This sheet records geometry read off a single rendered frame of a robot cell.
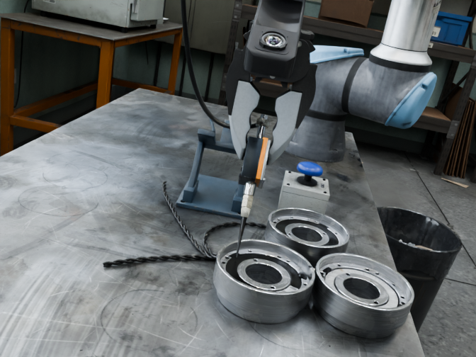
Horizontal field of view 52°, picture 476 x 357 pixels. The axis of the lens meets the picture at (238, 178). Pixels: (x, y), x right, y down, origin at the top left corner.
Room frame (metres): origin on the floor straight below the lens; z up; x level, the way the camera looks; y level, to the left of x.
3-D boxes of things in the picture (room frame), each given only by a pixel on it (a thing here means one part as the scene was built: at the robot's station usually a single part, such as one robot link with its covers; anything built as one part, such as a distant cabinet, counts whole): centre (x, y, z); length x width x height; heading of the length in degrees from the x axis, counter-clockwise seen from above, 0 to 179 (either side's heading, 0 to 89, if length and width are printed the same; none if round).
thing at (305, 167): (0.71, -0.11, 0.85); 0.04 x 0.04 x 0.05
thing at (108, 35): (3.12, 0.96, 0.39); 1.50 x 0.62 x 0.78; 176
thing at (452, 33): (4.10, -1.23, 1.11); 0.52 x 0.38 x 0.22; 86
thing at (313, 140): (1.05, -0.15, 0.85); 0.15 x 0.15 x 0.10
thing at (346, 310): (0.45, -0.15, 0.82); 0.10 x 0.10 x 0.04
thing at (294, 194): (0.71, -0.11, 0.82); 0.08 x 0.07 x 0.05; 176
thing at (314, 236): (0.56, -0.10, 0.82); 0.10 x 0.10 x 0.04
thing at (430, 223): (1.61, -0.65, 0.21); 0.34 x 0.34 x 0.43
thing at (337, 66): (1.04, -0.15, 0.97); 0.13 x 0.12 x 0.14; 60
